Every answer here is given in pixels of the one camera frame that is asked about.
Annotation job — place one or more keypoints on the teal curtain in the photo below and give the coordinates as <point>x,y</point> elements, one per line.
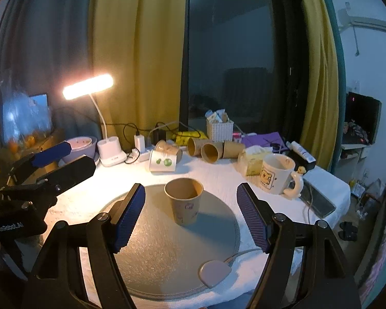
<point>339,70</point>
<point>45,38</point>

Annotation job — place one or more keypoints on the glowing screen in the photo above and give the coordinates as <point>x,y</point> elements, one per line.
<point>25,116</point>

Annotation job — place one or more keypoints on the white charger plug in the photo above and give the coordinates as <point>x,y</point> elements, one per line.
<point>139,142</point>

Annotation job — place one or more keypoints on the purple folder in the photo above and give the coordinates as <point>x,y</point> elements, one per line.
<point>260,140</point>

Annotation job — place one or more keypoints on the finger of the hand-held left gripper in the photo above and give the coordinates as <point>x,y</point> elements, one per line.
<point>74,171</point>
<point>51,153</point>

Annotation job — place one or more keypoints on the yellow tissue pack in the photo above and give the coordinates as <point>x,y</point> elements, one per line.
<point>252,164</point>

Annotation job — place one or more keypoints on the plain brown paper cup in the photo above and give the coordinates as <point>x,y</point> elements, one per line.
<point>234,149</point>
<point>196,148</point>
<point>212,153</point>

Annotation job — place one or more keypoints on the white paper cup green print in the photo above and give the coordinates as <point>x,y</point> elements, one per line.
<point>162,164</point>

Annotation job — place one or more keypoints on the pink patterned cloth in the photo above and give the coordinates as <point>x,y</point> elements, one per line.
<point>384,238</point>

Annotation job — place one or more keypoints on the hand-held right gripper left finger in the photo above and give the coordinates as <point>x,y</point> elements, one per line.
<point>130,220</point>

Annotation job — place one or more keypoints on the white tube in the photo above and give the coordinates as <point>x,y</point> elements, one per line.
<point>304,153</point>

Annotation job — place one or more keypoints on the brown paper cup printed rim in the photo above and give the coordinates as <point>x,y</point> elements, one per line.
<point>171,149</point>

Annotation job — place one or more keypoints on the white power strip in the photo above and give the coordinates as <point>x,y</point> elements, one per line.
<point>141,157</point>

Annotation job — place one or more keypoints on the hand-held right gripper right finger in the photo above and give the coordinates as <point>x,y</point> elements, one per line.
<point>252,220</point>

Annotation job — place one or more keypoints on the white cabinet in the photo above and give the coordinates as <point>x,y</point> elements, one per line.
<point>352,159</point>

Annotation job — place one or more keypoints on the black shoes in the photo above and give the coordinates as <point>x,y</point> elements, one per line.
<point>347,231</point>

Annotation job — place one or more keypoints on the purple bowl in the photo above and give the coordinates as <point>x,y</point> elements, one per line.
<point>80,149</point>

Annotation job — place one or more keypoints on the round grey mat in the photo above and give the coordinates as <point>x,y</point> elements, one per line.
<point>167,260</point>

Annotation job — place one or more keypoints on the white woven basket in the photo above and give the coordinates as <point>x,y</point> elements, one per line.
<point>220,132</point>

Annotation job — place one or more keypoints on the black television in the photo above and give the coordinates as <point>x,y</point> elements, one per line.
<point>362,116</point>

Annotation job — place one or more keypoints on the yellow curtain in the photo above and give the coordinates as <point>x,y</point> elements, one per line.
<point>138,54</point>
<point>321,87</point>

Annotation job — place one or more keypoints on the white air conditioner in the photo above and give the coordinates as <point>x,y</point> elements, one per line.
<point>366,22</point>

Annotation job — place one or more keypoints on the white cartoon mug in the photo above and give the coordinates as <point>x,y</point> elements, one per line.
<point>275,175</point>

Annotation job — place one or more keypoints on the white table cloth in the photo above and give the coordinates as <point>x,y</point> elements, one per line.
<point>215,175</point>

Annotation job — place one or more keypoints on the white desk lamp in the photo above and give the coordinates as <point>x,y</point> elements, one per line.
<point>111,156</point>

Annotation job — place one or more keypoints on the black power adapter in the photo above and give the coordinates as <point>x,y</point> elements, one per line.
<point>160,135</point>

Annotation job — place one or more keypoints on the black smartphone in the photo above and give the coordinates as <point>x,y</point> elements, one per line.
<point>320,201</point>

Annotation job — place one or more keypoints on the yellow packet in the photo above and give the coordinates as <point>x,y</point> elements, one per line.
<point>186,138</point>

